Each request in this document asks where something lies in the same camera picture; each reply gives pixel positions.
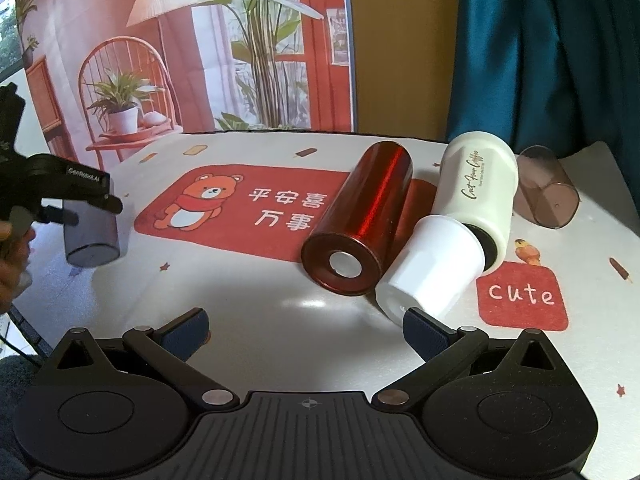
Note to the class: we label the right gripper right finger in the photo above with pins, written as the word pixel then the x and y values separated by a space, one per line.
pixel 446 353

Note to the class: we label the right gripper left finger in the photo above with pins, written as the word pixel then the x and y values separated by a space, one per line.
pixel 166 350

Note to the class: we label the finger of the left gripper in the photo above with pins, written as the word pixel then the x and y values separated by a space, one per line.
pixel 58 215
pixel 103 201

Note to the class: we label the blue-grey transparent plastic cup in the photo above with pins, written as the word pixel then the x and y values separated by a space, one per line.
pixel 93 239

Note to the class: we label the white plastic cup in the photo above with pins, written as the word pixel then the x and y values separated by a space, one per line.
pixel 440 260

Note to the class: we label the printed living room backdrop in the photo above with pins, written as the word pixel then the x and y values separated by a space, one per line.
pixel 106 77

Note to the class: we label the brown transparent plastic cup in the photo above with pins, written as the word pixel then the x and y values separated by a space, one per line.
pixel 545 196

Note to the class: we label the person's left hand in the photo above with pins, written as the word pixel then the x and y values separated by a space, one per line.
pixel 14 264

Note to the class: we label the red metallic tumbler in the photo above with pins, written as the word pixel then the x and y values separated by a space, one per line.
pixel 347 250

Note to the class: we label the white coffee tumbler with text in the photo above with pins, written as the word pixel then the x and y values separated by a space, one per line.
pixel 478 179

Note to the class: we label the teal blue curtain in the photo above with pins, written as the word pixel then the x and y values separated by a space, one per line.
pixel 560 73

